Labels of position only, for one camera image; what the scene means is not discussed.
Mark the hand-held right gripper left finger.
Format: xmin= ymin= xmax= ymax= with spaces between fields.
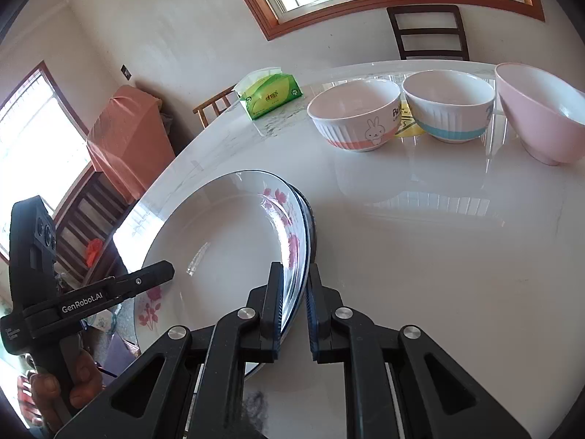
xmin=103 ymin=262 xmax=286 ymax=439

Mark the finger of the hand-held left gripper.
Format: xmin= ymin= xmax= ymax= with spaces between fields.
xmin=110 ymin=260 xmax=176 ymax=305

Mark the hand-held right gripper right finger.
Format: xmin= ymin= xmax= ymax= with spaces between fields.
xmin=305 ymin=263 xmax=533 ymax=439

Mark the white floral plate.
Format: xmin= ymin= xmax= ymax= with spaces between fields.
xmin=135 ymin=170 xmax=308 ymax=380

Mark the white rabbit bowl orange band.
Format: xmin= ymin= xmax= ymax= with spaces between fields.
xmin=306 ymin=78 xmax=403 ymax=153

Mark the white bowl blue band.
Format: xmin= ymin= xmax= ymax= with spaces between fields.
xmin=402 ymin=70 xmax=496 ymax=144

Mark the pink bowl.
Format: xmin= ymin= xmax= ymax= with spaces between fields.
xmin=494 ymin=63 xmax=585 ymax=166

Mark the person's left hand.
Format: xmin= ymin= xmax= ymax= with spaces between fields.
xmin=17 ymin=346 xmax=105 ymax=431

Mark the red object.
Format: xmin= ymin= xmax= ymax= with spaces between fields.
xmin=85 ymin=238 xmax=104 ymax=266

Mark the dark wooden furniture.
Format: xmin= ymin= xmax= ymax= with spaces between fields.
xmin=51 ymin=171 xmax=139 ymax=286

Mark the side wooden-framed window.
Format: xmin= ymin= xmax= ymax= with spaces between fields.
xmin=0 ymin=60 xmax=93 ymax=263

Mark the orange cloth cover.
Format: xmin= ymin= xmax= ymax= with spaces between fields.
xmin=86 ymin=83 xmax=162 ymax=203

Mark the light wooden chair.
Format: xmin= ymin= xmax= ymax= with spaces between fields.
xmin=192 ymin=86 xmax=239 ymax=128

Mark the yellow round sticker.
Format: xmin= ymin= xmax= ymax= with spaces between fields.
xmin=395 ymin=103 xmax=429 ymax=138

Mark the green tissue pack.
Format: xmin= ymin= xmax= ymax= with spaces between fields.
xmin=233 ymin=68 xmax=303 ymax=121

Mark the dark wooden chair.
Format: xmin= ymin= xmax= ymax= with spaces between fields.
xmin=386 ymin=5 xmax=471 ymax=61

